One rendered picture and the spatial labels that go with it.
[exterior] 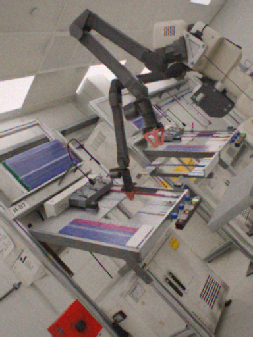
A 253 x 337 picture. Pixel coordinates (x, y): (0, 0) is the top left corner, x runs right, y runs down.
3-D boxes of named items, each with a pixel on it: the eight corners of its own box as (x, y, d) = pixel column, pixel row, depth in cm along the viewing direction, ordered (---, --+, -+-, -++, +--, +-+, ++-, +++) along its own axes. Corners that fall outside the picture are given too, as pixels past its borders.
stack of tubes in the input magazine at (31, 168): (81, 162, 230) (56, 136, 233) (30, 191, 190) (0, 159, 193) (74, 172, 238) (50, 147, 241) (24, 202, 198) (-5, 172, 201)
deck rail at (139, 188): (190, 198, 200) (189, 189, 198) (189, 199, 199) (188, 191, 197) (98, 189, 237) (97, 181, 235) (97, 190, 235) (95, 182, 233)
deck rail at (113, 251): (142, 260, 147) (140, 249, 145) (140, 263, 145) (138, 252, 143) (33, 237, 183) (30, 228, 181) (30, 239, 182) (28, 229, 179)
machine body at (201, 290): (236, 293, 210) (170, 226, 216) (206, 388, 155) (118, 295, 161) (176, 324, 250) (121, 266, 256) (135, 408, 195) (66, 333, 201)
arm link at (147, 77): (104, 78, 180) (111, 79, 189) (108, 103, 182) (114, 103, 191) (182, 60, 163) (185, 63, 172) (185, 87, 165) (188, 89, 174)
